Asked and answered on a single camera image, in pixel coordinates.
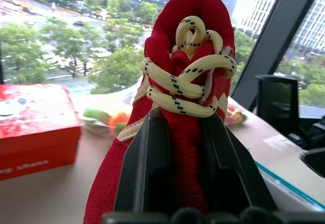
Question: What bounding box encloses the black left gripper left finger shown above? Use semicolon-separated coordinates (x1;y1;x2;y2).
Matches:
113;108;171;216

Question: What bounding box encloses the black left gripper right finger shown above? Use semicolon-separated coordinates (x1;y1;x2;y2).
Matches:
200;113;278;213

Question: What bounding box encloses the black device at right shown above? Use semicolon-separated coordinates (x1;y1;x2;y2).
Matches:
254;74;325;179

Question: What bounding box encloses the white box with teal stripe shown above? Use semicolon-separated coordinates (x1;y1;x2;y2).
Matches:
253;161;325;213

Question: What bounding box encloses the red shoebox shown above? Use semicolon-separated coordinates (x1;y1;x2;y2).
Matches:
0;83;84;181

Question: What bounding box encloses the clear bag of colourful toys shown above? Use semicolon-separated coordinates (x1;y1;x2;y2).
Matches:
77;81;248;138

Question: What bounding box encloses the black window frame pillar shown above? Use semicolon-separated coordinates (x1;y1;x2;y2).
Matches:
231;0;325;112

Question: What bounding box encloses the red shoe with cream laces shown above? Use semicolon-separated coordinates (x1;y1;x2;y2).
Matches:
83;0;238;224

